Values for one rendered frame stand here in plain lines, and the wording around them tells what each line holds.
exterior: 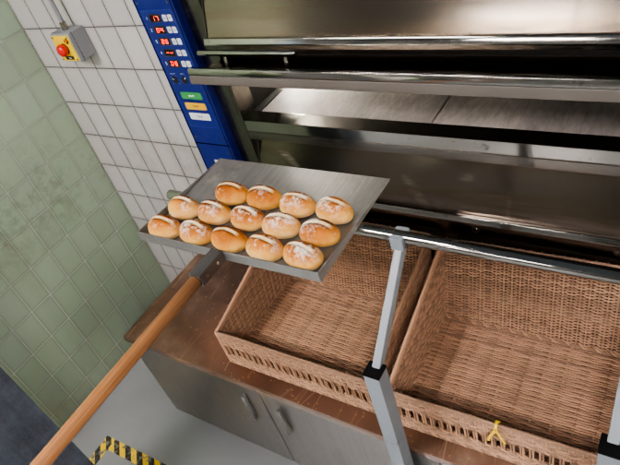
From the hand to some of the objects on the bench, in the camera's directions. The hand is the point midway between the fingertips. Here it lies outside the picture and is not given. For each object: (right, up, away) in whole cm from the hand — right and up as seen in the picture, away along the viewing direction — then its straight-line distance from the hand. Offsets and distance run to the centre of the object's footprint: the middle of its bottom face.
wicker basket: (+127, +30, +82) cm, 154 cm away
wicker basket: (+78, +39, +113) cm, 143 cm away
